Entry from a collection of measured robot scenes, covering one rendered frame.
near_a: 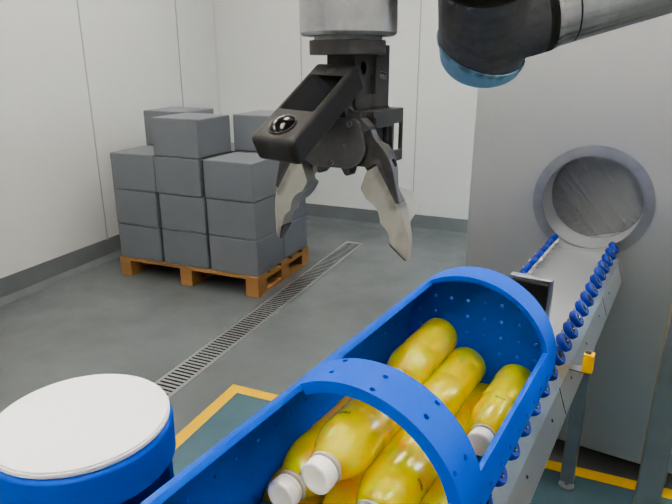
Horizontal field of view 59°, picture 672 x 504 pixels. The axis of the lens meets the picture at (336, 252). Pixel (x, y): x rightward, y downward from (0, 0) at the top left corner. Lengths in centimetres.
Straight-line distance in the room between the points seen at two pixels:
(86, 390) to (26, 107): 366
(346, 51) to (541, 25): 20
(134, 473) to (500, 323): 65
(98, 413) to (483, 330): 68
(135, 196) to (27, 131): 83
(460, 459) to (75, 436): 60
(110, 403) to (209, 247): 324
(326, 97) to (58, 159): 438
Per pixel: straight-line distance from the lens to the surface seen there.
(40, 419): 110
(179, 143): 418
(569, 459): 253
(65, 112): 489
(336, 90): 53
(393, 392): 70
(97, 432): 103
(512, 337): 111
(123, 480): 99
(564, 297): 184
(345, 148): 55
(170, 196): 433
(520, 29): 63
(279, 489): 74
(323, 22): 55
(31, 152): 469
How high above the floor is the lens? 159
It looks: 18 degrees down
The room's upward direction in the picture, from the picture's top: straight up
